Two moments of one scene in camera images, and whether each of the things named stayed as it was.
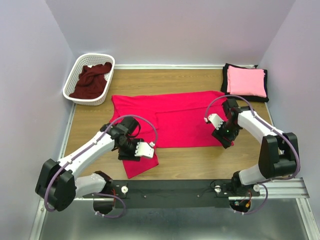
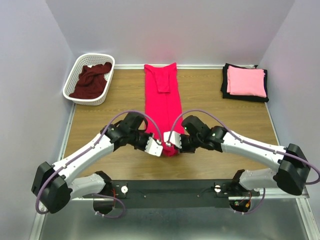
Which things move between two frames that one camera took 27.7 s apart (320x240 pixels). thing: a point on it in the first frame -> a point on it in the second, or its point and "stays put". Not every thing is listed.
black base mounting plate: [172, 193] stays put
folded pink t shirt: [244, 81] stays put
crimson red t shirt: [180, 120] -> [162, 105]
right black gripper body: [228, 131] -> [189, 143]
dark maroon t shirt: [91, 81] stays put
